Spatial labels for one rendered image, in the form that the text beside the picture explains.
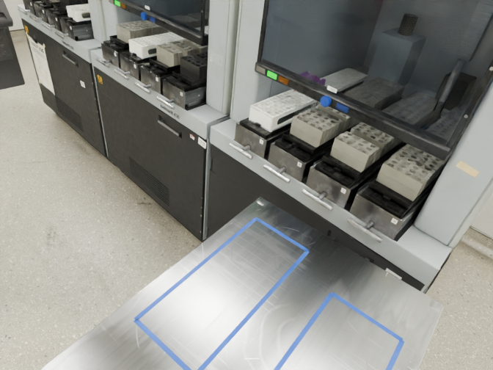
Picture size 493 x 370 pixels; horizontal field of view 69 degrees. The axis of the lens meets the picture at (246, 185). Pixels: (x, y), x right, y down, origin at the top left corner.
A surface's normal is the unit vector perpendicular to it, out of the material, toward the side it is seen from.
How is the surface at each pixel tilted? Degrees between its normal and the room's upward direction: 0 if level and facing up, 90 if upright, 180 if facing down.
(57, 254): 0
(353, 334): 0
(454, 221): 90
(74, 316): 0
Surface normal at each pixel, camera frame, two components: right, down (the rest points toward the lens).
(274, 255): 0.11, -0.77
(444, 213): -0.69, 0.40
